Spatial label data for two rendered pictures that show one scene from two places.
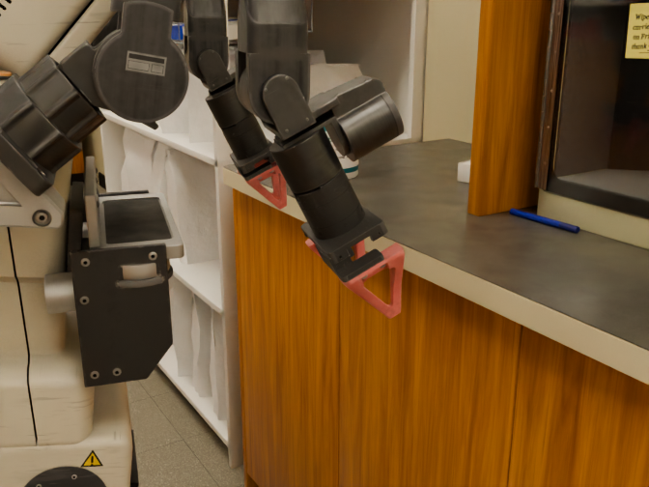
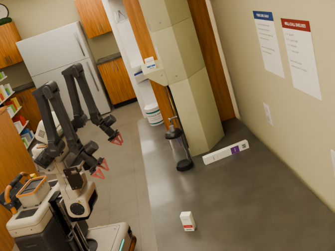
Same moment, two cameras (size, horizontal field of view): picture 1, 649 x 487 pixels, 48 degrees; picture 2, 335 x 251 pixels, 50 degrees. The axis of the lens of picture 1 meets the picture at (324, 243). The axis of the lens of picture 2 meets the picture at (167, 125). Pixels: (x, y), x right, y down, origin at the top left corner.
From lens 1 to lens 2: 1.77 m
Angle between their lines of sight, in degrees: 29
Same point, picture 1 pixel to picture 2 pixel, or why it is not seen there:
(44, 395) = (68, 191)
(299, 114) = (77, 151)
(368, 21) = not seen: hidden behind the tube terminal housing
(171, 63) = (56, 149)
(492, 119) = (164, 117)
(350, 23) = not seen: hidden behind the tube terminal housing
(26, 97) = (41, 156)
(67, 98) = (46, 155)
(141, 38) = (51, 147)
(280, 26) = (70, 140)
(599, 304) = (154, 170)
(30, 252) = (60, 169)
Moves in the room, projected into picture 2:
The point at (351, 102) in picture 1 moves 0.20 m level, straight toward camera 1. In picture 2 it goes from (86, 147) to (64, 165)
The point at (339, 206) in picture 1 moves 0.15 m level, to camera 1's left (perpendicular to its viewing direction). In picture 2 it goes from (89, 162) to (71, 164)
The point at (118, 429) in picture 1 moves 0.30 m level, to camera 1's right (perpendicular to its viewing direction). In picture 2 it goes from (83, 196) to (118, 195)
